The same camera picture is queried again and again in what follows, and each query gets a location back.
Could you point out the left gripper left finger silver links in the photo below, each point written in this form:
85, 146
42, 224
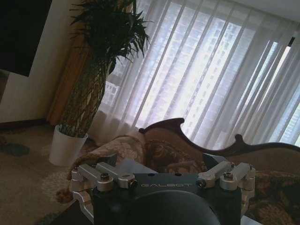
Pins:
103, 174

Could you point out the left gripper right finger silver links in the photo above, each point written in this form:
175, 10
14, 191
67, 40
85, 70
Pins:
236, 174

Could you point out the beige floral tasselled throw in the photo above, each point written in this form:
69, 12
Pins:
110, 150

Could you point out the dark carved wood sofa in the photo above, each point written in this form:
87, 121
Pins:
276, 168

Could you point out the white round plant pot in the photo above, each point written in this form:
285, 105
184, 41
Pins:
66, 150

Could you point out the brown floral sofa cushion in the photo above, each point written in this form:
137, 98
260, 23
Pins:
173, 154

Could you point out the patterned beige floor rug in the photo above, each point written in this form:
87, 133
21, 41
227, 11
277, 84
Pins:
28, 178

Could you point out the tan drape curtain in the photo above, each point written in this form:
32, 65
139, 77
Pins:
68, 77

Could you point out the white sheer curtain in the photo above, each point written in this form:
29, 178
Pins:
199, 70

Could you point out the tall green potted plant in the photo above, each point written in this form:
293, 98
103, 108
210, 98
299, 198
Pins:
98, 58

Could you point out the black wall television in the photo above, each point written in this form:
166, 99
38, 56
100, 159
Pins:
21, 35

